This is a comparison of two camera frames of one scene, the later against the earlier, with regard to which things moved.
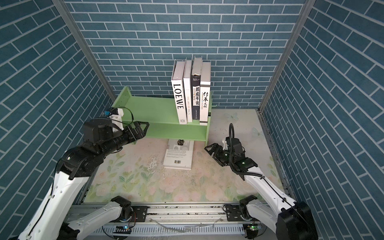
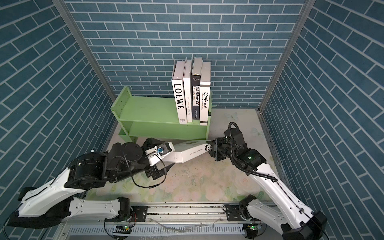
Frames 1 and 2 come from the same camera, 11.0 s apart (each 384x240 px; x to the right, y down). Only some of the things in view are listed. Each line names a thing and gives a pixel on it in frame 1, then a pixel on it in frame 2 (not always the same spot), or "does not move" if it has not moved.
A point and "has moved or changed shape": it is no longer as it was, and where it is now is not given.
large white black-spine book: x=205 y=103 does not move
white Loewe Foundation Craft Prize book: x=178 y=83 does not move
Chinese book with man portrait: x=195 y=87 does not move
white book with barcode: x=177 y=156 has moved or changed shape
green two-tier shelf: x=161 y=114 does not move
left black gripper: x=133 y=137 → x=158 y=173
